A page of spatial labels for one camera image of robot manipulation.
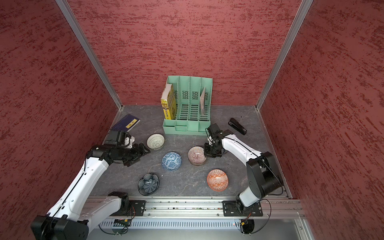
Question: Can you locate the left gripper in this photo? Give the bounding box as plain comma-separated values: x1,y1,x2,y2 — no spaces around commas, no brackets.
113,143,151,166

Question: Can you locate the white green triangle bowl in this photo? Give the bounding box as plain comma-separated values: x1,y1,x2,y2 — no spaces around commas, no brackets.
147,134,165,150

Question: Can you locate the pink striped bowl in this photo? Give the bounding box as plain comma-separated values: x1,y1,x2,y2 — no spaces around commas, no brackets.
188,146,207,166

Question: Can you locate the dark flower pattern bowl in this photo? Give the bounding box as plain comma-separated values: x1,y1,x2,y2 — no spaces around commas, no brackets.
138,174,160,196

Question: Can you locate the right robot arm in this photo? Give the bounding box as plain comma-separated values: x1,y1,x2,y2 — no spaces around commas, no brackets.
204,127,284,215

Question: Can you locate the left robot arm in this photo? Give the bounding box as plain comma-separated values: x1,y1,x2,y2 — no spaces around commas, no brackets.
31,144,151,240

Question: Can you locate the orange patterned bowl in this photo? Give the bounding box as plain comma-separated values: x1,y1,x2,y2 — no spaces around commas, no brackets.
207,169,229,192

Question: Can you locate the navy blue notebook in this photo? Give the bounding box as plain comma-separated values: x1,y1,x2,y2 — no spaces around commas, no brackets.
111,114,140,132

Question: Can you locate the blue floral bowl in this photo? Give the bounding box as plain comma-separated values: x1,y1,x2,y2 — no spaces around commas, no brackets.
162,152,182,171

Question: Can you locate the black stapler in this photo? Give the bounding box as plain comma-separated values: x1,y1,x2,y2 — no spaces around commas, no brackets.
228,118,247,136

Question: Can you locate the pink thin book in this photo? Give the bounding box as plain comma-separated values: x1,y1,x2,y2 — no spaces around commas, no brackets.
200,87,206,115

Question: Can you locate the yellow book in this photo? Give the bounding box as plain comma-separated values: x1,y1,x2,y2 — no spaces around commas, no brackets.
161,84,177,120

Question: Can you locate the green desk file organizer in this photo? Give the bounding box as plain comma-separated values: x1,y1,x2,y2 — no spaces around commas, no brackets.
163,76,213,136

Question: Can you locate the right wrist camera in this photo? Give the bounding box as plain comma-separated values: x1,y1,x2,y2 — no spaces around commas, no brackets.
207,124,223,142

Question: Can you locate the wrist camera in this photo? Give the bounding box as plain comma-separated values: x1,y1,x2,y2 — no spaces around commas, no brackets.
207,124,223,142
103,130,135,149

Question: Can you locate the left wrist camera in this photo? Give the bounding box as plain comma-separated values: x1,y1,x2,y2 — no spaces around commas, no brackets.
103,130,135,149

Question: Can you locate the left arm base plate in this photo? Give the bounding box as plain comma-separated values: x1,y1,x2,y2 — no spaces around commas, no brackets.
115,200,147,217

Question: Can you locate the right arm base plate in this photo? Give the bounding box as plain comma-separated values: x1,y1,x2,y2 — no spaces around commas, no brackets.
222,201,263,218

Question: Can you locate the right base cable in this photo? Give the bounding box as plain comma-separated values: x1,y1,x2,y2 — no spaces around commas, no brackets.
238,199,273,235

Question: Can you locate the base cable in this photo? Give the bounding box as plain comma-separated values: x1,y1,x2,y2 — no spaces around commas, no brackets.
97,206,136,236
238,199,273,235

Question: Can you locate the left base cable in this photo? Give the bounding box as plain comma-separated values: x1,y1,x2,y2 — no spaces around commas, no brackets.
97,206,136,236

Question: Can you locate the left aluminium corner post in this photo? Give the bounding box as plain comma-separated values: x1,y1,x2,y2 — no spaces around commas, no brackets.
55,0,124,111

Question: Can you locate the aluminium corner post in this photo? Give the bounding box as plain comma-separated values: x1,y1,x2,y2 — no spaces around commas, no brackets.
55,0,124,111
256,0,313,112

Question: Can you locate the right aluminium corner post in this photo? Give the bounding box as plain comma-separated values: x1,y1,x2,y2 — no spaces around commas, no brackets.
256,0,313,112

